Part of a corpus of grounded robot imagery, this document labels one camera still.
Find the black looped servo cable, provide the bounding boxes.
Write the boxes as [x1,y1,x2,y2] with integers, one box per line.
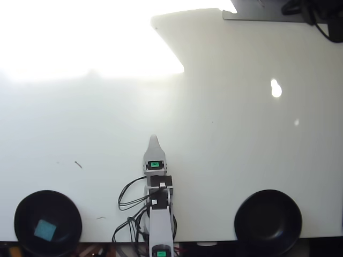
[117,176,150,212]

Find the black round bowl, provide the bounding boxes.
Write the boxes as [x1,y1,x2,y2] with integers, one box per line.
[13,190,83,257]
[234,189,303,256]

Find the grey monitor stand base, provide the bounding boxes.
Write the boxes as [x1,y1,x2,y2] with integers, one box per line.
[221,0,330,25]

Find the grey gripper green label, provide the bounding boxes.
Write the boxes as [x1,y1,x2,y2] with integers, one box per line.
[142,134,168,176]

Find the blue foam cube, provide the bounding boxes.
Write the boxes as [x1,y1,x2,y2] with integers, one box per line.
[33,219,58,240]

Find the black cable bundle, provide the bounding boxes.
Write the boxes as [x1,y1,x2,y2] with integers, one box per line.
[111,208,151,244]

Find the black device with cable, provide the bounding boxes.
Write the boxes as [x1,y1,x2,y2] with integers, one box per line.
[280,0,343,44]

